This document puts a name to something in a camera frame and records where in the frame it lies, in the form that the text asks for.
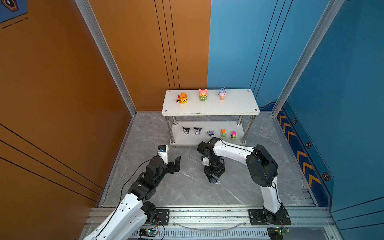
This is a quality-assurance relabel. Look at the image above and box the left green circuit board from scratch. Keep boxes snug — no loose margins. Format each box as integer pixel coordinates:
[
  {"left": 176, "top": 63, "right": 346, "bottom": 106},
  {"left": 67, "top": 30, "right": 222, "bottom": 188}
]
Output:
[{"left": 139, "top": 228, "right": 159, "bottom": 239}]

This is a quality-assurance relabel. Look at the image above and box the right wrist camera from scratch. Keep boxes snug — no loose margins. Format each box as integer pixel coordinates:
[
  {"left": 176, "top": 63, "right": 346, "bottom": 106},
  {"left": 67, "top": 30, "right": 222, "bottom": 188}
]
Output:
[{"left": 201, "top": 156, "right": 210, "bottom": 166}]

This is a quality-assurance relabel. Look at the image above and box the left aluminium corner post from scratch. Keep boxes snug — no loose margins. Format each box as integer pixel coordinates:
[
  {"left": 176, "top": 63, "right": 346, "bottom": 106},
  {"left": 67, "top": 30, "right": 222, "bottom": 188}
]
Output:
[{"left": 75, "top": 0, "right": 137, "bottom": 117}]

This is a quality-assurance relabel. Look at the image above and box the aluminium corner post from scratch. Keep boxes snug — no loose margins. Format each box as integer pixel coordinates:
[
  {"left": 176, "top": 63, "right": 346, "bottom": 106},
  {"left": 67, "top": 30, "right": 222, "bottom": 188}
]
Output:
[
  {"left": 75, "top": 0, "right": 137, "bottom": 117},
  {"left": 272, "top": 0, "right": 345, "bottom": 117}
]

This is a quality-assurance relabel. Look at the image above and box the aluminium rail frame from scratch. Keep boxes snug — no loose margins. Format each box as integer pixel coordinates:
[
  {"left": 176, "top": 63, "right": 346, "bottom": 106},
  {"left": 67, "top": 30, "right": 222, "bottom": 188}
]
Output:
[{"left": 79, "top": 205, "right": 344, "bottom": 240}]

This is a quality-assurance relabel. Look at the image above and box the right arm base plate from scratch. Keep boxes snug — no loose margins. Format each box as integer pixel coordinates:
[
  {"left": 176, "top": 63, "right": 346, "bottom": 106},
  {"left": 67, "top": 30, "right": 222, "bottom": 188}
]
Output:
[{"left": 248, "top": 208, "right": 292, "bottom": 226}]

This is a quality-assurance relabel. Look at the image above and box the right green circuit board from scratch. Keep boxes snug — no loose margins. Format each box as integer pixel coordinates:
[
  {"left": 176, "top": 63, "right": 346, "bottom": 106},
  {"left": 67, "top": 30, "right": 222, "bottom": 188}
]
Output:
[{"left": 267, "top": 228, "right": 291, "bottom": 240}]

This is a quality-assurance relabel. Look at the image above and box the pink yellow bear toy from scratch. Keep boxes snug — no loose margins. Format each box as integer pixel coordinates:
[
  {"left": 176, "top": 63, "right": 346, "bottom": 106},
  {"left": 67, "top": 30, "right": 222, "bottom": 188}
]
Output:
[{"left": 199, "top": 89, "right": 208, "bottom": 101}]

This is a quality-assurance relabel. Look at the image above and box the green circuit board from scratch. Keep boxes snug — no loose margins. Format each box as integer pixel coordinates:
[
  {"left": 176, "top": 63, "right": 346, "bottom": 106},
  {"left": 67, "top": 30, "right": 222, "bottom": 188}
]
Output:
[
  {"left": 267, "top": 228, "right": 291, "bottom": 240},
  {"left": 139, "top": 228, "right": 159, "bottom": 239}
]

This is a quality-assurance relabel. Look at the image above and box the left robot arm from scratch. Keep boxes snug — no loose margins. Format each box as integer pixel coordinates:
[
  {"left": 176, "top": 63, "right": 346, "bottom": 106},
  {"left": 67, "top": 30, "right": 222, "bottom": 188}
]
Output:
[{"left": 85, "top": 156, "right": 181, "bottom": 240}]

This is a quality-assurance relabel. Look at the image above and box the orange yellow duck toy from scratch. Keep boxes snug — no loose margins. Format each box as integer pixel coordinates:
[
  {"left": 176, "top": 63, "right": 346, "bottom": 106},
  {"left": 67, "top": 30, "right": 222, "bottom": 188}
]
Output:
[{"left": 176, "top": 92, "right": 188, "bottom": 104}]

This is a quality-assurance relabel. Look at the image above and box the small blue figure toy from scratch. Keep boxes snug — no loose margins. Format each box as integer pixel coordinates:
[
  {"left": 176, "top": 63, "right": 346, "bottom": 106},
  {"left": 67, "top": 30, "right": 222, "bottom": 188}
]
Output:
[{"left": 211, "top": 178, "right": 219, "bottom": 184}]

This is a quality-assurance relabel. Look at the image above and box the white two-tier shelf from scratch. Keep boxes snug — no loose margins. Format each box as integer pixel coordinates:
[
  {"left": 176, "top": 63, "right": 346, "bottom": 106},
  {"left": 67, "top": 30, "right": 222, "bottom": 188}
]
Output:
[{"left": 162, "top": 89, "right": 260, "bottom": 147}]

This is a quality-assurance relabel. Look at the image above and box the purple figure toy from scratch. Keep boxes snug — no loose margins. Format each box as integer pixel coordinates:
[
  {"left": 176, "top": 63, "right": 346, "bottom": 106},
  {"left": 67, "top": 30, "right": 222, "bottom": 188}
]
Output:
[{"left": 207, "top": 131, "right": 215, "bottom": 137}]

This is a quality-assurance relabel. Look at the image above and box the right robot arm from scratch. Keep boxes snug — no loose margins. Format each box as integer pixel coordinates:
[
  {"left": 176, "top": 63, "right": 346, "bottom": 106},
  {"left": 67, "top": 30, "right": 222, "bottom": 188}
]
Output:
[{"left": 197, "top": 137, "right": 292, "bottom": 225}]

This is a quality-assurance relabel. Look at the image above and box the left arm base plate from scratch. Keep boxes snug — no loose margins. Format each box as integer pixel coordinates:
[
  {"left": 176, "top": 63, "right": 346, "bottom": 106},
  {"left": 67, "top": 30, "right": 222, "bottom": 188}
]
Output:
[{"left": 146, "top": 209, "right": 170, "bottom": 226}]

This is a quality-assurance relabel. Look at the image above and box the pink green toy car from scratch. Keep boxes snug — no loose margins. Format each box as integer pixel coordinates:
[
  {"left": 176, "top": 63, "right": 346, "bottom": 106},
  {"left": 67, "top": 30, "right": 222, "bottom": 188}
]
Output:
[{"left": 231, "top": 132, "right": 237, "bottom": 141}]

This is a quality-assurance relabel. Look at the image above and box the right aluminium corner post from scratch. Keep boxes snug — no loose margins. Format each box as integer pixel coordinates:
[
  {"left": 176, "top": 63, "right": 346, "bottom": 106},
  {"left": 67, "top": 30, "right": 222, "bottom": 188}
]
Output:
[{"left": 272, "top": 0, "right": 345, "bottom": 117}]

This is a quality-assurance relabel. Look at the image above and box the blue Stitch ice-cream toy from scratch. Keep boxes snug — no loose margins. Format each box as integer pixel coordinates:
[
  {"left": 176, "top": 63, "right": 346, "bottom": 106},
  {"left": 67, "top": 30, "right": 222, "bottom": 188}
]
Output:
[{"left": 218, "top": 88, "right": 227, "bottom": 101}]

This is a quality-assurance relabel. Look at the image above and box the black white Kuromi figure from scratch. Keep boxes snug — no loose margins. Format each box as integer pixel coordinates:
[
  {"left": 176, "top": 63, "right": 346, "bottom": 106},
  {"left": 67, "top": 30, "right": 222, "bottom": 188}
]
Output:
[{"left": 183, "top": 127, "right": 190, "bottom": 135}]

